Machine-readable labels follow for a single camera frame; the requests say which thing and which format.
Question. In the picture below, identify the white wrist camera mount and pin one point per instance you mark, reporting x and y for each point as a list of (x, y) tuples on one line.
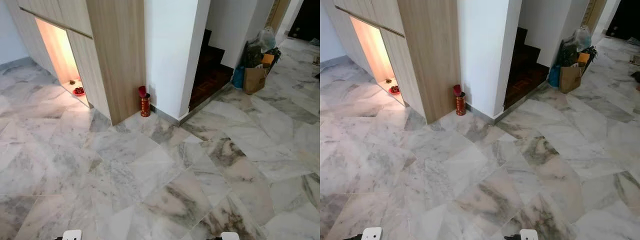
[(372, 234), (528, 235), (230, 236), (72, 235)]

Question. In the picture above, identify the blue bag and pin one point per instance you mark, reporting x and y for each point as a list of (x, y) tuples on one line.
[(238, 78), (554, 76)]

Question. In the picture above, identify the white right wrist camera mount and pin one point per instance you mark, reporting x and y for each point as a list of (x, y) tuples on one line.
[(230, 236), (528, 235)]

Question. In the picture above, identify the brown paper bag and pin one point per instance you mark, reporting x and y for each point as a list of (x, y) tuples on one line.
[(570, 80), (254, 80)]

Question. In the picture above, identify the red cylindrical tin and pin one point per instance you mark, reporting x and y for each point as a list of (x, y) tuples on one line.
[(460, 104), (145, 106)]

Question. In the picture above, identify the light wooden cabinet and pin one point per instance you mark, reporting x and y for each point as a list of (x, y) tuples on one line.
[(430, 55), (115, 55)]

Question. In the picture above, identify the dark red cup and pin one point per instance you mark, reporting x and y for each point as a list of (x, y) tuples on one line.
[(142, 90), (457, 89)]

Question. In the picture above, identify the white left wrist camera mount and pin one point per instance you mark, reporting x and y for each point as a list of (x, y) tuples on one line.
[(72, 235), (372, 234)]

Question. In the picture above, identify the clear plastic bag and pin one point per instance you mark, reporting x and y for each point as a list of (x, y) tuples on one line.
[(266, 39), (582, 37)]

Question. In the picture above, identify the dark wooden staircase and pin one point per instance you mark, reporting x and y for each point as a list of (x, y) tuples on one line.
[(525, 72), (210, 72)]

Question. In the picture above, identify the red plate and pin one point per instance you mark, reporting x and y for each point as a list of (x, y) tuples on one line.
[(78, 91), (394, 90)]

